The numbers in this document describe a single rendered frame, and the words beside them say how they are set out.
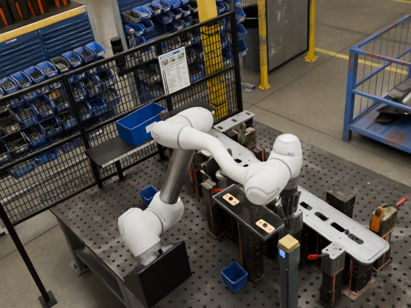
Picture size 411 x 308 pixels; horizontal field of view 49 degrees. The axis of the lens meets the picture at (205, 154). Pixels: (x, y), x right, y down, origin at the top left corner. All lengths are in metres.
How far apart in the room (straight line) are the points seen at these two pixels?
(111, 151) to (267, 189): 1.57
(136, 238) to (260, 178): 0.96
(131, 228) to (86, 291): 1.31
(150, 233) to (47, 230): 1.93
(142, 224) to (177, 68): 1.23
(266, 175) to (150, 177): 1.72
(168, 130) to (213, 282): 0.90
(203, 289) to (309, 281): 0.54
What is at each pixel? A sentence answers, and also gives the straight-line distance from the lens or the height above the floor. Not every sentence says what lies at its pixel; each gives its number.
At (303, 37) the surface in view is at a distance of 5.91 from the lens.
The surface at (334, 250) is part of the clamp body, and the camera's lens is 2.07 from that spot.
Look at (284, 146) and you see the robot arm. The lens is 1.58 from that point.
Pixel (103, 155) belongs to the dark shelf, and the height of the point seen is 1.03.
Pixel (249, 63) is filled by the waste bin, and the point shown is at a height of 0.11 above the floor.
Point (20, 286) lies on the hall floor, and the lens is 3.77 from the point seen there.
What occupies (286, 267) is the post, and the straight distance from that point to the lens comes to 2.03.
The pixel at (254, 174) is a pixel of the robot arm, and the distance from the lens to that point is 1.52.
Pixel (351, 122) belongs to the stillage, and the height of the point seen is 0.20.
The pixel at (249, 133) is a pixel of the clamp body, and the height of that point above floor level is 1.04.
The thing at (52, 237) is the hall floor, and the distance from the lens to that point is 4.02.
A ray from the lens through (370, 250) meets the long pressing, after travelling 2.17.
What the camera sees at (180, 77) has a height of 1.24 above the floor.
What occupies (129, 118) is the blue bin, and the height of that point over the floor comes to 1.14.
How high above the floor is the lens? 2.60
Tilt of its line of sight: 36 degrees down
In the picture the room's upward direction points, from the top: 8 degrees counter-clockwise
